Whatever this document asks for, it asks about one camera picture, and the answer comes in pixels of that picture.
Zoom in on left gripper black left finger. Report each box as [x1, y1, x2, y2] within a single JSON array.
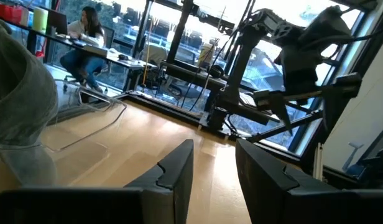
[[124, 139, 195, 224]]

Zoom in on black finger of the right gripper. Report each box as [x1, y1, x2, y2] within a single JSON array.
[[270, 92, 293, 136], [321, 90, 346, 133]]

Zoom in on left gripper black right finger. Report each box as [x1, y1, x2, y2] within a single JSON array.
[[235, 138, 338, 224]]

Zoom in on red container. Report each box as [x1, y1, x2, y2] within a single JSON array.
[[0, 2, 23, 25]]

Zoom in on grey keyboard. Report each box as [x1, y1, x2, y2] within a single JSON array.
[[239, 92, 258, 107]]

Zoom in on beige bottle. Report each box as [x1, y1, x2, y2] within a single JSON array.
[[198, 43, 215, 68]]

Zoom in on long black desk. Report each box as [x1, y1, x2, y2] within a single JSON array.
[[0, 15, 157, 93]]

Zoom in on white box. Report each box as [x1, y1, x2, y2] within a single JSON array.
[[82, 45, 109, 57]]

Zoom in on seated person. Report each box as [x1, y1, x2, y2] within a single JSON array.
[[60, 6, 107, 93]]

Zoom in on grey knit cap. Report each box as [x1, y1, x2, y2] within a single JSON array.
[[0, 18, 60, 150]]

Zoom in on dark laptop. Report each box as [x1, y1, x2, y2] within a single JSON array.
[[47, 9, 69, 35]]

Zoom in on pale green cup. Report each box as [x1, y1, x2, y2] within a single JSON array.
[[32, 6, 49, 34]]

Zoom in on white cup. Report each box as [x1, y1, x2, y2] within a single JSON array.
[[19, 7, 30, 27]]

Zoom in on black diagonal frame strut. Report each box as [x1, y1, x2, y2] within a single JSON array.
[[247, 110, 325, 144]]

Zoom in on black aluminium table rail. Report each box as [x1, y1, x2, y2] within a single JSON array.
[[122, 90, 236, 138]]

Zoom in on black camera frame post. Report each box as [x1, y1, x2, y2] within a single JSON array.
[[165, 0, 236, 65]]

